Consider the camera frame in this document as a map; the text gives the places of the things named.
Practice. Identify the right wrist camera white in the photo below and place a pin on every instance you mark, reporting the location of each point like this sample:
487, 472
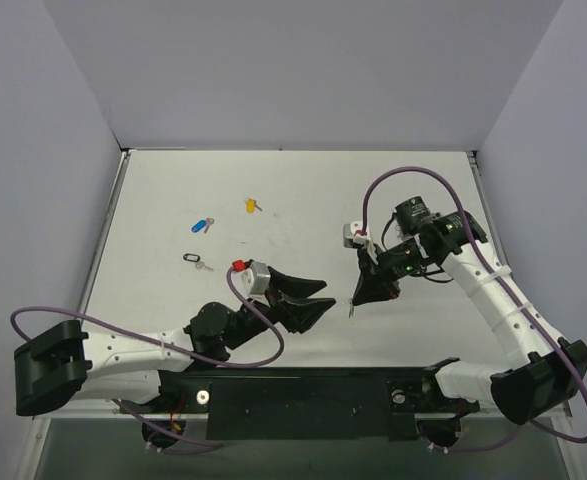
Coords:
355, 236

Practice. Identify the yellow tag key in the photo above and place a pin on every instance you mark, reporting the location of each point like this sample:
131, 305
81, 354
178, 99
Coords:
252, 206

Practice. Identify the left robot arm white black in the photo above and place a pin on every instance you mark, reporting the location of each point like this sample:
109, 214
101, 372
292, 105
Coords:
84, 358

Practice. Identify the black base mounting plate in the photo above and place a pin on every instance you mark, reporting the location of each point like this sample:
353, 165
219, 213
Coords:
312, 403

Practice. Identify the blue tag key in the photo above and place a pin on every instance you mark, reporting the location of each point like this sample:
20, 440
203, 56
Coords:
203, 225

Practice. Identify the black tag key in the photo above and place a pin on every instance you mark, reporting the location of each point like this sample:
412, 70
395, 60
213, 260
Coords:
197, 261

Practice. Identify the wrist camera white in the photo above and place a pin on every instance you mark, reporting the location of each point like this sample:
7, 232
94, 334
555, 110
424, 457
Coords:
255, 276
355, 236

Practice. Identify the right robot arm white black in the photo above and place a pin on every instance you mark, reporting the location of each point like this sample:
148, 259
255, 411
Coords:
543, 367

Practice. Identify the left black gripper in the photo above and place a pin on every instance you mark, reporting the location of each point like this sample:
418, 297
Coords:
277, 302

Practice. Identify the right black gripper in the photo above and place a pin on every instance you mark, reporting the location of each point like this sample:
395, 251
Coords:
373, 267

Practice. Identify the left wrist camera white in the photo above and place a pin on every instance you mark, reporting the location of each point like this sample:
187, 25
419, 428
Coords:
255, 276

